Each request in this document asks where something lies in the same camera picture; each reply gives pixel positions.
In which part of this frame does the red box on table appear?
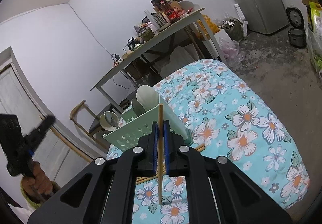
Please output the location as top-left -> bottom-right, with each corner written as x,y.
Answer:
160,1 -> 185,24

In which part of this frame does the cream plastic rice paddle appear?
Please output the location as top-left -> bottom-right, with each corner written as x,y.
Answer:
136,85 -> 159,111

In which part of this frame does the steel spoon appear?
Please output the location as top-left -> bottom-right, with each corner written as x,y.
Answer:
131,98 -> 146,117

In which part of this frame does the floral turquoise tablecloth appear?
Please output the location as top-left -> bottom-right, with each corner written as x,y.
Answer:
107,59 -> 310,223

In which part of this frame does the dark green bag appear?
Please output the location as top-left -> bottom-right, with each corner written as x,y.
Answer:
222,18 -> 244,42

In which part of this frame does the green yellow package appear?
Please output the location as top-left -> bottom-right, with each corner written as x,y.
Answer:
306,1 -> 321,76

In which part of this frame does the wooden chair dark seat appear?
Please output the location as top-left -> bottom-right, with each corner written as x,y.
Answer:
69,99 -> 117,150

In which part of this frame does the green perforated utensil holder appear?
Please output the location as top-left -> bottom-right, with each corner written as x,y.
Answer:
103,96 -> 193,152

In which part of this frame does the white panel door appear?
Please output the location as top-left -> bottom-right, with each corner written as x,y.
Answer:
1,47 -> 100,186

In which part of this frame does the cream plastic ladle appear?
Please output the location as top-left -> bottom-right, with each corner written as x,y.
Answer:
99,111 -> 120,132

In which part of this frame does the black rice cooker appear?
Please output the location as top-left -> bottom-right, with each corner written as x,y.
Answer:
286,7 -> 306,49

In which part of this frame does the hand holding left gripper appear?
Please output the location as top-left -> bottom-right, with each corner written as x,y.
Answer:
21,162 -> 53,198

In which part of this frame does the long wooden chopstick front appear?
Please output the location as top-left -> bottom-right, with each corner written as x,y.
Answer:
158,104 -> 164,206

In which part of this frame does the yellow plastic bag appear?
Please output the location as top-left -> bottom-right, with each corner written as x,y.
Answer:
197,14 -> 220,40

